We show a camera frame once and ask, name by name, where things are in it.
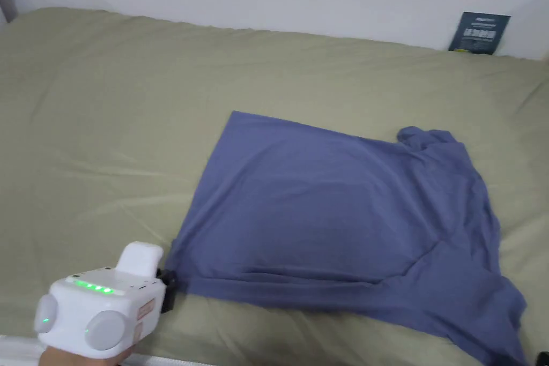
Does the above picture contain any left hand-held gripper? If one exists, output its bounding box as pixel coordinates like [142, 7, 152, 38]
[34, 241, 178, 360]

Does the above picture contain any blue shirt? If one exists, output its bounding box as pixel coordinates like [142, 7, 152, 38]
[162, 110, 529, 366]

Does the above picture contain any person's left hand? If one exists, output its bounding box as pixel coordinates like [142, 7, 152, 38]
[38, 345, 135, 366]

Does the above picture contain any bed with pale green sheet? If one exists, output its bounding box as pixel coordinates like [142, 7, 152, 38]
[0, 7, 549, 366]

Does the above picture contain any dark blue card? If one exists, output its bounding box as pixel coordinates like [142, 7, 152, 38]
[448, 12, 511, 56]

